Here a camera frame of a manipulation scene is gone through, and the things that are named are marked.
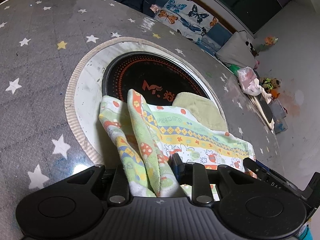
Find colourful striped children's garment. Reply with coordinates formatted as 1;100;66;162
99;89;255;197

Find clear plastic storage box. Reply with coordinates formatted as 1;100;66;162
269;99;288;134

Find black induction cooktop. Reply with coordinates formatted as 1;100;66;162
101;51;209;106

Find cream folded cloth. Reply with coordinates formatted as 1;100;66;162
249;78;275;132

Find pink white plastic bag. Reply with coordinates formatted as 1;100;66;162
237;67;261;96

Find green ball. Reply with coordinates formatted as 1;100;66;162
228;64;241;76

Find plush teddy toy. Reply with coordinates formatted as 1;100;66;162
260;77;281;99

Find plain grey pillow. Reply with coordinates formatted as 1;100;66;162
216;31;256;68

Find panda plush toy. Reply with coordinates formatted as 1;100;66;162
238;30;258;57

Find blue sofa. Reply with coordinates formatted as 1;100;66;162
57;0;233;55

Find butterfly cushion centre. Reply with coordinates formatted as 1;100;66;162
155;0;219;42

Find orange artificial flowers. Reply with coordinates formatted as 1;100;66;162
260;36;278;51

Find grey star-patterned tablecloth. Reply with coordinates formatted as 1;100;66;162
1;0;284;239

